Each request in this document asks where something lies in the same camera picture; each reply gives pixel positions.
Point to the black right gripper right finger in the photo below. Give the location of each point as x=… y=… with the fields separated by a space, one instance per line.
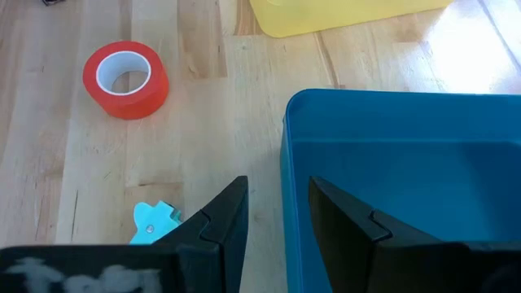
x=358 y=252

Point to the teal staple remover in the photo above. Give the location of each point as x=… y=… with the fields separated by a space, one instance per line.
x=152 y=219

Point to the yellow plastic bin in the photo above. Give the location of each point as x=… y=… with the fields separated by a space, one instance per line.
x=325 y=16

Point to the blue plastic bin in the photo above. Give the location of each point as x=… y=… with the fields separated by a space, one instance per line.
x=407 y=163

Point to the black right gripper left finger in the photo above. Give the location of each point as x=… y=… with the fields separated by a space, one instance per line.
x=220 y=244

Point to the red tape roll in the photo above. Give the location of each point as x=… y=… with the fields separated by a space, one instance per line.
x=134 y=106

